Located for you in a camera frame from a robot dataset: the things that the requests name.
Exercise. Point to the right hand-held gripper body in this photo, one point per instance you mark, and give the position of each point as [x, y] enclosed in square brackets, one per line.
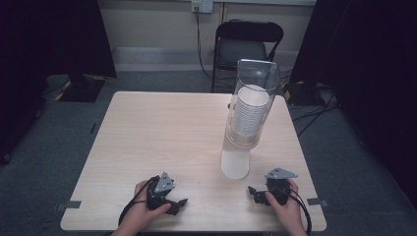
[279, 187]

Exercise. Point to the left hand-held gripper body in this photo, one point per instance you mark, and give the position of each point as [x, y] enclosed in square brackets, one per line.
[159, 188]

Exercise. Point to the person's right hand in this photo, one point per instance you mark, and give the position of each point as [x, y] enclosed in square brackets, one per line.
[285, 209]

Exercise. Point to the person's left hand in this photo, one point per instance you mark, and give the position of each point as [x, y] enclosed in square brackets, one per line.
[139, 213]

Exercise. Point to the clear cup dispenser white base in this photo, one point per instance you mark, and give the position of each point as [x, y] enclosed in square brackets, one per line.
[235, 162]

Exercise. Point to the grey tape strip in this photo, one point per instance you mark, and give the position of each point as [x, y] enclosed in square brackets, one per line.
[317, 202]
[69, 205]

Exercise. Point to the stack of white paper cups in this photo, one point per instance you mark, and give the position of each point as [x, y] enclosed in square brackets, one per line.
[250, 111]

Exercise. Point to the black stand base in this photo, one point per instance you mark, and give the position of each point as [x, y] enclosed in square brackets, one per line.
[303, 93]
[82, 89]

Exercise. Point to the black curtain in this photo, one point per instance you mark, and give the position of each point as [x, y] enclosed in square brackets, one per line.
[370, 82]
[49, 49]

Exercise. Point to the black folding chair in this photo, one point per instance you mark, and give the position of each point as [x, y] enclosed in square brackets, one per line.
[242, 49]

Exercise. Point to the white wall socket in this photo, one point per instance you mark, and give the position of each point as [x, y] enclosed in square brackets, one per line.
[202, 6]

